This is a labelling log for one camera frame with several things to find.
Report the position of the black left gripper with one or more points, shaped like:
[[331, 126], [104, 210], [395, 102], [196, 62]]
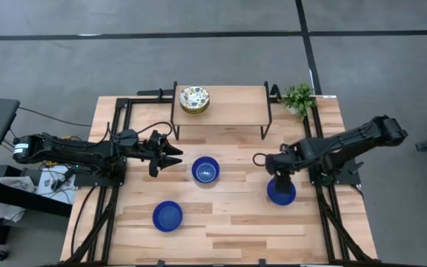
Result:
[[156, 154]]

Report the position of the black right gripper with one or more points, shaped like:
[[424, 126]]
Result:
[[283, 163]]

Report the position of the blue mini bowl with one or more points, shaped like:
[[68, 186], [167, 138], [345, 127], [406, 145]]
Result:
[[167, 216], [282, 199], [205, 169]]

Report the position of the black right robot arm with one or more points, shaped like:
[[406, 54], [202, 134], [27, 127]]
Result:
[[347, 144]]

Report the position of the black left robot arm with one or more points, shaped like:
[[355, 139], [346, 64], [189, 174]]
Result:
[[69, 150]]

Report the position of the small green potted plant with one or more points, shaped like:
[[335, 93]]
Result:
[[298, 98]]

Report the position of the wooden shelf riser black legs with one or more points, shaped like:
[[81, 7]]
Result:
[[235, 107]]

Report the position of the black table clamp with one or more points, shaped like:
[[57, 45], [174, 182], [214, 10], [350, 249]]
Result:
[[262, 263], [160, 263]]

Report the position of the white printed box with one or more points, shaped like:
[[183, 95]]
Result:
[[44, 187]]

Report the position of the black metal beam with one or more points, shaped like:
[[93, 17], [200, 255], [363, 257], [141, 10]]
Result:
[[24, 198]]

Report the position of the white crumpled bag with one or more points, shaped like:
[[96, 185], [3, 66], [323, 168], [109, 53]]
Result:
[[15, 183]]

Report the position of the small black floor object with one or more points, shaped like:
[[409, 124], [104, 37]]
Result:
[[0, 255]]

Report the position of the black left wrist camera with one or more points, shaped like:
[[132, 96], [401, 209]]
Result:
[[128, 137]]

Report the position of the black aluminium table frame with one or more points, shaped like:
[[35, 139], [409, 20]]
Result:
[[147, 100]]

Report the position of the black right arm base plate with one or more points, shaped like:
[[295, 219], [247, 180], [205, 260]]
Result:
[[347, 178]]

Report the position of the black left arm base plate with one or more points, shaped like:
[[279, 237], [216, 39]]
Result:
[[98, 180]]

